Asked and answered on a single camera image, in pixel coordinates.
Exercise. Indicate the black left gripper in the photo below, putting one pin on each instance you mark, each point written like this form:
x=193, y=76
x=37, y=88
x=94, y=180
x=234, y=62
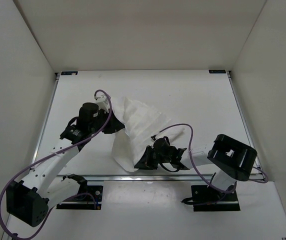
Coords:
x=115, y=124

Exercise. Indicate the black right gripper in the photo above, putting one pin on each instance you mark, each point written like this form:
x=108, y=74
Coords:
x=145, y=162

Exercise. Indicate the white pleated skirt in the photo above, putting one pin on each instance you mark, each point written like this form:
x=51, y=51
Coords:
x=141, y=122

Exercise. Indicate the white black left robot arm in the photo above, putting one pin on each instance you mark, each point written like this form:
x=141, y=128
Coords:
x=31, y=198

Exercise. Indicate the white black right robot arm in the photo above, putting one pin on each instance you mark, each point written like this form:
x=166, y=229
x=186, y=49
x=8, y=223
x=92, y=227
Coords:
x=234, y=159

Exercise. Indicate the blue label sticker left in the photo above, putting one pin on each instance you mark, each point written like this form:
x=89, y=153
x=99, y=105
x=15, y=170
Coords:
x=69, y=73

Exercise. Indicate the blue label sticker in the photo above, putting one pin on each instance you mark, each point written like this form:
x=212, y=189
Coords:
x=69, y=73
x=217, y=71

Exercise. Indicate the blue label sticker right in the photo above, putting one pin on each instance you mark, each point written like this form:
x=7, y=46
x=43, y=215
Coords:
x=217, y=71

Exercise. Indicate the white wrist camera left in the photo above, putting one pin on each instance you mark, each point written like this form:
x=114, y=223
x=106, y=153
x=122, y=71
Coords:
x=103, y=103

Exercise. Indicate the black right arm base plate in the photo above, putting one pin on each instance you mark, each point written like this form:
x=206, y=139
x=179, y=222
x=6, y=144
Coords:
x=206, y=199

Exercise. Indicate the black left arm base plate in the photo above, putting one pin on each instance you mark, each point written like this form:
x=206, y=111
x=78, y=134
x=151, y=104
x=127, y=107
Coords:
x=88, y=197

